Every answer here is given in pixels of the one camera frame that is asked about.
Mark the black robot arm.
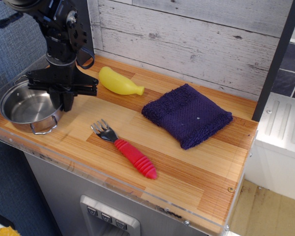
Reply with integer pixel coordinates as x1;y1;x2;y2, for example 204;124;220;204
4;0;98;112

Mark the red handled fork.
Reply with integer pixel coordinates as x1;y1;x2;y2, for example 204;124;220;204
90;119;157;179

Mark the dark frame post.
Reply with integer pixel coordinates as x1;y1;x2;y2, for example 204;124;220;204
73;0;94;69
252;0;295;122

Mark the yellow plastic banana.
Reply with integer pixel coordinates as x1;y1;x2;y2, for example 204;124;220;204
98;66;145;95

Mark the dark right frame post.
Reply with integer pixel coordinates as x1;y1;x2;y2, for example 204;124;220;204
252;0;295;122

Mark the dark left frame post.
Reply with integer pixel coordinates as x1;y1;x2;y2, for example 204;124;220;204
73;0;94;69

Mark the white ridged sink counter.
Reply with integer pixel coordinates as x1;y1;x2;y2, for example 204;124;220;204
256;92;295;153

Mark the silver button panel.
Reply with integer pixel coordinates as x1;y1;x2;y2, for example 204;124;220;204
80;195;141;236

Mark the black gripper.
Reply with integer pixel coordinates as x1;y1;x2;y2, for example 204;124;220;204
26;63;98;112

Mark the yellow object bottom left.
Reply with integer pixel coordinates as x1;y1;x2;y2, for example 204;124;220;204
0;227;20;236

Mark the purple folded cloth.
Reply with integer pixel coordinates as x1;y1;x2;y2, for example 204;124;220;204
142;84;233;150

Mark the stainless steel pot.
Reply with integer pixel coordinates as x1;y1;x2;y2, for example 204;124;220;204
0;75;64;135

